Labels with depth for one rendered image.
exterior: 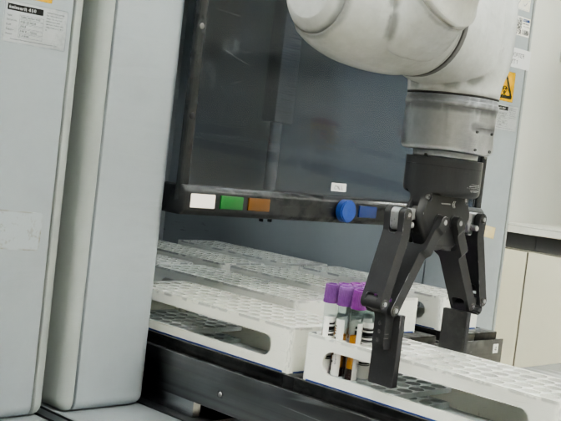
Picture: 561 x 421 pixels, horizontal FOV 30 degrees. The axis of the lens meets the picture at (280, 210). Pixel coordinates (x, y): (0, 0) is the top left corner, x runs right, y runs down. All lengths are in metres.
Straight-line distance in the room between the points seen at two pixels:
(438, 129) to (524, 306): 2.70
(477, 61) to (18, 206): 0.48
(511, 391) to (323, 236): 0.97
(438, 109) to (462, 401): 0.30
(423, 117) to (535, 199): 2.96
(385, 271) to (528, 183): 2.94
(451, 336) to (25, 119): 0.49
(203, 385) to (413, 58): 0.47
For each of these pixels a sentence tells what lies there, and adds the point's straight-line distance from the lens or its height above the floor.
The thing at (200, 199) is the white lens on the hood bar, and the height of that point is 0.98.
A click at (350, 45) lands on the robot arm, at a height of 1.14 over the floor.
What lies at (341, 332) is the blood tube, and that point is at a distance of 1.06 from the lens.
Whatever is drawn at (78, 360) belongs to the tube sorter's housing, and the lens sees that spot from 1.18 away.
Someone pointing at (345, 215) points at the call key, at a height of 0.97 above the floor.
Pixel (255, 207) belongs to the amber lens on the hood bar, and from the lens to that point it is 1.27.
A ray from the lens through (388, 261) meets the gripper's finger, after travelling 0.98.
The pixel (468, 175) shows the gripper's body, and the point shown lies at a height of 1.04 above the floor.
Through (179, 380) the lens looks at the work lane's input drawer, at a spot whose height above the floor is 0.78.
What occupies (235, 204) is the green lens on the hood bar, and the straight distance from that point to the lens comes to 1.25.
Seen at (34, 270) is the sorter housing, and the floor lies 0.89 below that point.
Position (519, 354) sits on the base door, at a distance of 3.70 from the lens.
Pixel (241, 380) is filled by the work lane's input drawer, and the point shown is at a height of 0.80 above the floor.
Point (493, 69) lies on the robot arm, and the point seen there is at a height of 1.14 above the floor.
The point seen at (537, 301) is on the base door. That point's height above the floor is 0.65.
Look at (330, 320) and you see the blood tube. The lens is 1.07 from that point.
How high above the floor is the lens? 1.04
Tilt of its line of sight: 3 degrees down
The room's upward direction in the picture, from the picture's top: 7 degrees clockwise
